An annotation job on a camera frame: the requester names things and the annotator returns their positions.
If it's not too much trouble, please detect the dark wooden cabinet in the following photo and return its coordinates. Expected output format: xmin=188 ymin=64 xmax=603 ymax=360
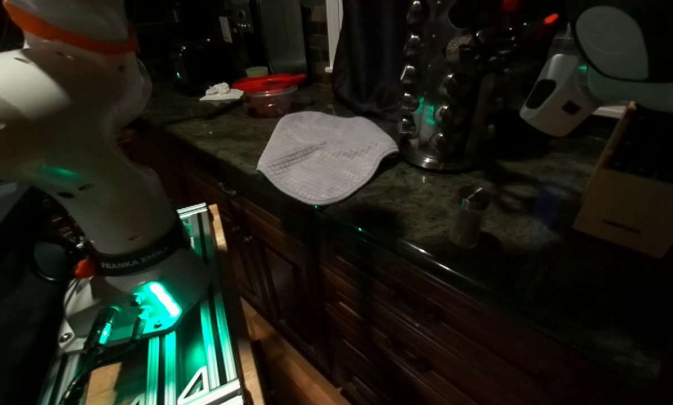
xmin=125 ymin=126 xmax=669 ymax=405

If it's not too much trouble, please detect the small blue glass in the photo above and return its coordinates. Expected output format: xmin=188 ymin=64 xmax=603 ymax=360
xmin=539 ymin=182 xmax=578 ymax=233

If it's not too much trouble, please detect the gray waffle dish cloth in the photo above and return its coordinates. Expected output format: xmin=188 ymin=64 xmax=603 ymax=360
xmin=255 ymin=108 xmax=404 ymax=210

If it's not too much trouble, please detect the red lidded food container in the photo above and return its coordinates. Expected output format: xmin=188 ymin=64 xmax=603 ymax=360
xmin=233 ymin=69 xmax=310 ymax=119

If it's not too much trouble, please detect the white crumpled napkin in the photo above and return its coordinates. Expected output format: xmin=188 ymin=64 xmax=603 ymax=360
xmin=195 ymin=78 xmax=247 ymax=105

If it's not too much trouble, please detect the spice jar with silver lid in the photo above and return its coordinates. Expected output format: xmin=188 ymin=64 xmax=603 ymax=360
xmin=453 ymin=185 xmax=495 ymax=249

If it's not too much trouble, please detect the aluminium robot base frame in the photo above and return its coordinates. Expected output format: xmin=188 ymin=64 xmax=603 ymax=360
xmin=38 ymin=200 xmax=249 ymax=405

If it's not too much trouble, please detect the black curtain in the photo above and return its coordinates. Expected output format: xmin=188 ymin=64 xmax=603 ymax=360
xmin=331 ymin=0 xmax=413 ymax=114

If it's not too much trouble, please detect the black coffee machine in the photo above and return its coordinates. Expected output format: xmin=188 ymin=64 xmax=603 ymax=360
xmin=154 ymin=0 xmax=240 ymax=98

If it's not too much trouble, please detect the gray upright panel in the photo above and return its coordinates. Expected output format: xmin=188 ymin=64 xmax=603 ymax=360
xmin=255 ymin=0 xmax=310 ymax=76

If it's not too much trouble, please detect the orange round button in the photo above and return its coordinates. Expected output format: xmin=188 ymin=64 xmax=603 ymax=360
xmin=72 ymin=255 xmax=99 ymax=281

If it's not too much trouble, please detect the white window sill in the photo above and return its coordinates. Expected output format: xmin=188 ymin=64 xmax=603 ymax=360
xmin=592 ymin=102 xmax=632 ymax=123

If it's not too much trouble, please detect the wooden knife block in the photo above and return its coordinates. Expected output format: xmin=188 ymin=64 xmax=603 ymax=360
xmin=571 ymin=100 xmax=673 ymax=261

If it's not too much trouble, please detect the wooden plank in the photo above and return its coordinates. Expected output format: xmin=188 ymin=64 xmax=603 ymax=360
xmin=206 ymin=203 xmax=269 ymax=405

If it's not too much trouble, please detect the white window frame post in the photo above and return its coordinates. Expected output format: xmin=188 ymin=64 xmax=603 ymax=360
xmin=322 ymin=0 xmax=347 ymax=76

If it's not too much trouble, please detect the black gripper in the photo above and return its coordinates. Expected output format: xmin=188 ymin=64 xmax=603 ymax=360
xmin=518 ymin=12 xmax=578 ymax=75

